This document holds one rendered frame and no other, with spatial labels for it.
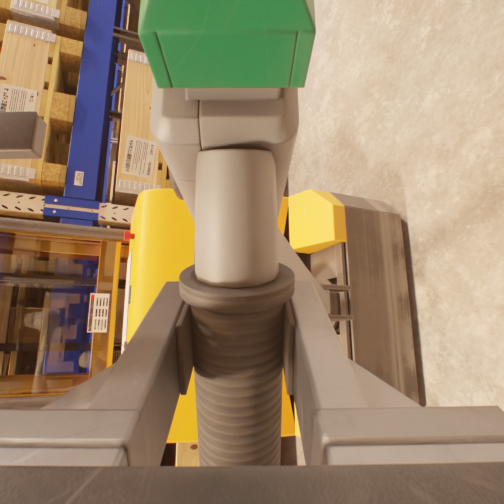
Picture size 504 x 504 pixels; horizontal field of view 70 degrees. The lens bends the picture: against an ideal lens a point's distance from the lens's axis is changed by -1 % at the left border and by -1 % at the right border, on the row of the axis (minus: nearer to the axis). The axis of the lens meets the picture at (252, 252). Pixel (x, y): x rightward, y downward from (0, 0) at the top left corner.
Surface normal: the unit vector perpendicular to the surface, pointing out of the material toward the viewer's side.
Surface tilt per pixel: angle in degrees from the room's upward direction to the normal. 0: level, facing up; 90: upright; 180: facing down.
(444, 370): 0
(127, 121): 90
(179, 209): 74
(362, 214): 90
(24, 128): 68
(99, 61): 90
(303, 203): 22
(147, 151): 90
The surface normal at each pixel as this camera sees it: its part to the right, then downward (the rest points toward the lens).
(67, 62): 0.00, 0.97
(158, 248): 0.01, -0.23
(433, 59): -0.92, -0.08
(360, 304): 0.38, -0.22
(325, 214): -0.72, -0.16
